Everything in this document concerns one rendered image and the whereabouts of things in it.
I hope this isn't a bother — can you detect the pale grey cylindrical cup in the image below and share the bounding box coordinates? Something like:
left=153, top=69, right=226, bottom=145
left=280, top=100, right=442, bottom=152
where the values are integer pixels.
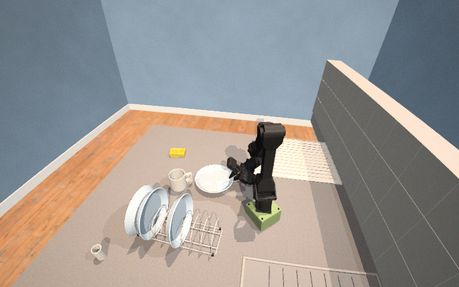
left=91, top=245, right=107, bottom=261

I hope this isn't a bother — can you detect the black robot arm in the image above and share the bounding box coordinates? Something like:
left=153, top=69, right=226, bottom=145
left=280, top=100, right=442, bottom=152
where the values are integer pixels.
left=239, top=122, right=286, bottom=213

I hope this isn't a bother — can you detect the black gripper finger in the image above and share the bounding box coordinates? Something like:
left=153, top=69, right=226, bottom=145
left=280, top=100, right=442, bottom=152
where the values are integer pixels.
left=233, top=172, right=241, bottom=181
left=229, top=170, right=238, bottom=179

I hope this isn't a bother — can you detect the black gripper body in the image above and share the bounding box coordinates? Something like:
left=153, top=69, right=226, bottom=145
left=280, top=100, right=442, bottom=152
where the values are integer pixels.
left=227, top=157, right=256, bottom=179

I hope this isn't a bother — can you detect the yellow sponge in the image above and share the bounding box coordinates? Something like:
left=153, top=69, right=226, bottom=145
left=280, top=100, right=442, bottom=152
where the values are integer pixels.
left=169, top=148, right=186, bottom=157

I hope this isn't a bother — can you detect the grey tiled splashback panel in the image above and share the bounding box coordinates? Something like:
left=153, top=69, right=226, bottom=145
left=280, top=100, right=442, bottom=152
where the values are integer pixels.
left=311, top=60, right=459, bottom=287

